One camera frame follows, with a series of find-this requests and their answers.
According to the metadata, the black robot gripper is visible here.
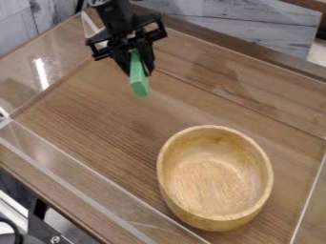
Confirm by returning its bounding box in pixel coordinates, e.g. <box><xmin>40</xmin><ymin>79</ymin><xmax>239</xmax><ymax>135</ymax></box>
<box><xmin>86</xmin><ymin>0</ymin><xmax>167</xmax><ymax>76</ymax></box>

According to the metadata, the green rectangular block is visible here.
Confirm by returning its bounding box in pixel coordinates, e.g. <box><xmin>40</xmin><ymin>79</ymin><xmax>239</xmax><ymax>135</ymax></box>
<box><xmin>129</xmin><ymin>49</ymin><xmax>150</xmax><ymax>97</ymax></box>

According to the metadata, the light wooden oval bowl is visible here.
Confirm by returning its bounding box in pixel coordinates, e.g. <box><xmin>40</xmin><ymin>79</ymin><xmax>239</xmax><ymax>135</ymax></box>
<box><xmin>157</xmin><ymin>125</ymin><xmax>274</xmax><ymax>232</ymax></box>

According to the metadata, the clear acrylic corner bracket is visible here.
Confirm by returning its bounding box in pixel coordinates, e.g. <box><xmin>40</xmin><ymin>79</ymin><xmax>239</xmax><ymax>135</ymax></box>
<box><xmin>80</xmin><ymin>11</ymin><xmax>105</xmax><ymax>42</ymax></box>

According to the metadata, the black table leg bracket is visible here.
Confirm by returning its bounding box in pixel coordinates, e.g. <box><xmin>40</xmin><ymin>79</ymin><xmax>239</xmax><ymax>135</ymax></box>
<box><xmin>28</xmin><ymin>198</ymin><xmax>72</xmax><ymax>244</ymax></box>

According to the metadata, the black cable under table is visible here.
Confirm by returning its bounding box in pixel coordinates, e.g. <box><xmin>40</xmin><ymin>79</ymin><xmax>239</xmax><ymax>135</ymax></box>
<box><xmin>0</xmin><ymin>215</ymin><xmax>24</xmax><ymax>244</ymax></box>

